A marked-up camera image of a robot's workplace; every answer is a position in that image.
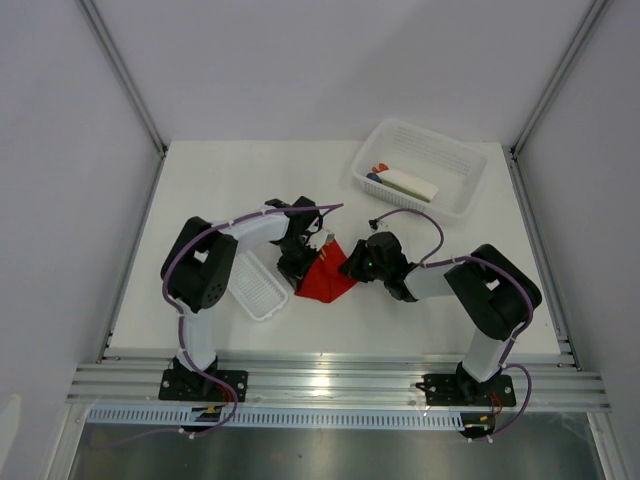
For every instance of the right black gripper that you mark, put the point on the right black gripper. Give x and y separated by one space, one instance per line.
352 266

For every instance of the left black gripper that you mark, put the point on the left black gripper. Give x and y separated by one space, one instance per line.
296 273

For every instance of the red paper napkin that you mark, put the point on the red paper napkin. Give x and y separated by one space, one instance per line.
323 281

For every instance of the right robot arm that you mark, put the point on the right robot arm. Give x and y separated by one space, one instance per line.
498 298

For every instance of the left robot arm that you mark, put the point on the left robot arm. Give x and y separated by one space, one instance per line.
197 270

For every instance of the small white utensil tray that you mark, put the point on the small white utensil tray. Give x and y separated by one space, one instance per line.
253 286

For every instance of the blue utensil in basket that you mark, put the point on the blue utensil in basket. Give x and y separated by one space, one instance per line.
374 177

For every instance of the orange utensil in basket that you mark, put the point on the orange utensil in basket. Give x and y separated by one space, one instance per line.
381 167

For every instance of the large white plastic basket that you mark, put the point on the large white plastic basket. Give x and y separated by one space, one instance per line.
458 171

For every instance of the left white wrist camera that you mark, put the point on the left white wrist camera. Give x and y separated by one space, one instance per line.
321 238

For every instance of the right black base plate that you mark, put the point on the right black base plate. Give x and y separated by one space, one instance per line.
456 390

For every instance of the white slotted cable duct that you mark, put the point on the white slotted cable duct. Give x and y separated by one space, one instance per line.
200 417

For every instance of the aluminium front rail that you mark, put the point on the aluminium front rail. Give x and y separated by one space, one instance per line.
332 380

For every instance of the left aluminium frame post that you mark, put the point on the left aluminium frame post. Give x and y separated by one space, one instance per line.
102 34

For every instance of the aluminium frame post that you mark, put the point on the aluminium frame post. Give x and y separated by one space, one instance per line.
568 60
102 34

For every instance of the right aluminium frame post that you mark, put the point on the right aluminium frame post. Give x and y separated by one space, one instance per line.
568 60

